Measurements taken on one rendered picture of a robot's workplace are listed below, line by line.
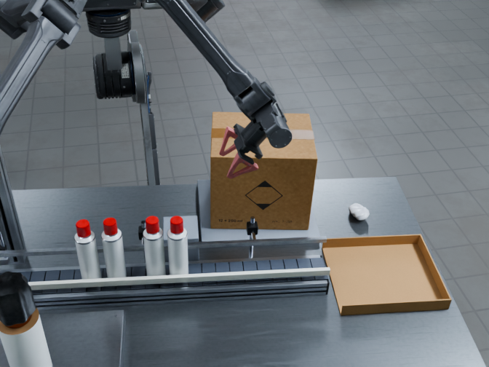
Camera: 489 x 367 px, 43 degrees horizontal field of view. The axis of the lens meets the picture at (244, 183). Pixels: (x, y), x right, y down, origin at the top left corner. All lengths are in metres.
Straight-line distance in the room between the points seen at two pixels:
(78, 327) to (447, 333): 0.95
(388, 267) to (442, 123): 2.45
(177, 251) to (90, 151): 2.20
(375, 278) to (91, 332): 0.79
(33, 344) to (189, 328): 0.42
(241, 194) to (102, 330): 0.55
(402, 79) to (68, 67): 2.40
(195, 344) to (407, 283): 0.63
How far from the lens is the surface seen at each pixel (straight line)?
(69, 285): 1.70
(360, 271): 1.84
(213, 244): 1.69
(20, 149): 3.86
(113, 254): 1.63
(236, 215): 1.86
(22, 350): 1.45
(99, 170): 3.60
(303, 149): 1.78
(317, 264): 1.77
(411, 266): 1.90
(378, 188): 2.15
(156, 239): 1.59
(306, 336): 1.66
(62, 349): 1.60
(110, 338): 1.60
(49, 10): 1.43
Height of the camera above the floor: 2.13
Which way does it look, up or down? 38 degrees down
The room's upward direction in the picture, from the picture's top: 2 degrees clockwise
